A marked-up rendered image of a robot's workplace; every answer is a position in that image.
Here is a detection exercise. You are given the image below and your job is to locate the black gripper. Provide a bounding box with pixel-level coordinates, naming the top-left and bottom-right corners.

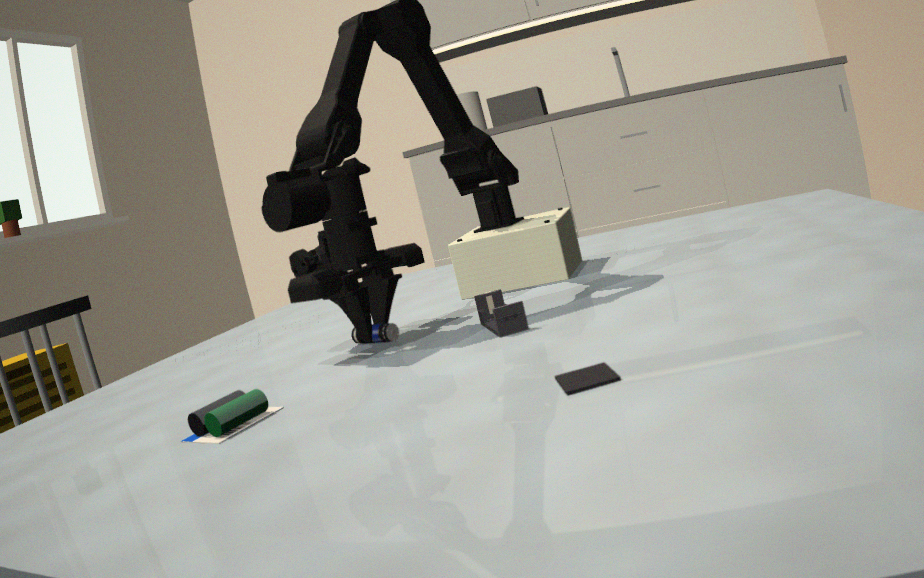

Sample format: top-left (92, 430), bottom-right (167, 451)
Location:
top-left (288, 210), bottom-right (425, 342)

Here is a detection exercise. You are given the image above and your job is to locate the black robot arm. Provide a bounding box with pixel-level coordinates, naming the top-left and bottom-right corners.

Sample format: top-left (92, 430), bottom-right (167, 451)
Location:
top-left (262, 0), bottom-right (524, 233)

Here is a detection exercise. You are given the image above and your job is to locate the black and blue battery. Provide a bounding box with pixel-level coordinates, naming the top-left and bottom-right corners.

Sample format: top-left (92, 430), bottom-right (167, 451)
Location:
top-left (351, 323), bottom-right (399, 344)

